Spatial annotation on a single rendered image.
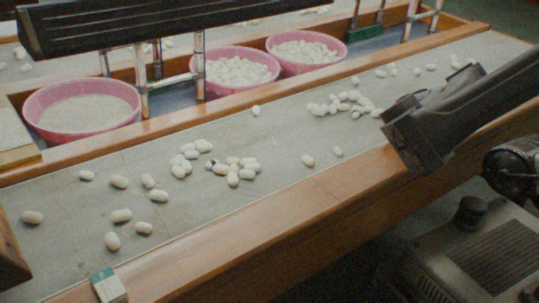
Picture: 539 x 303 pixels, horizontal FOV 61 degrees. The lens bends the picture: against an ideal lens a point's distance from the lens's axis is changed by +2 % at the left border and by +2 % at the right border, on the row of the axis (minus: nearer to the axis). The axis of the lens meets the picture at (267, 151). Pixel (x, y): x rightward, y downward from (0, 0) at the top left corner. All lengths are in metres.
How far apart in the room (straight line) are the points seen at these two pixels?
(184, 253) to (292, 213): 0.22
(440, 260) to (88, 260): 0.85
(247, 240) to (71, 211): 0.34
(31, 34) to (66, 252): 0.36
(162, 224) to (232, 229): 0.14
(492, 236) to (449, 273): 0.21
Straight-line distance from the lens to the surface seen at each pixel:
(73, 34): 0.79
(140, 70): 1.07
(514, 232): 1.47
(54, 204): 0.97
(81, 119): 1.21
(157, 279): 0.77
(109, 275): 0.76
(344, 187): 0.95
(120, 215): 0.88
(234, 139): 1.09
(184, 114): 1.14
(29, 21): 0.78
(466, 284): 1.27
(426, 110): 0.58
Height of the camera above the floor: 1.37
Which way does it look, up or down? 36 degrees down
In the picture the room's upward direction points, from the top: 5 degrees clockwise
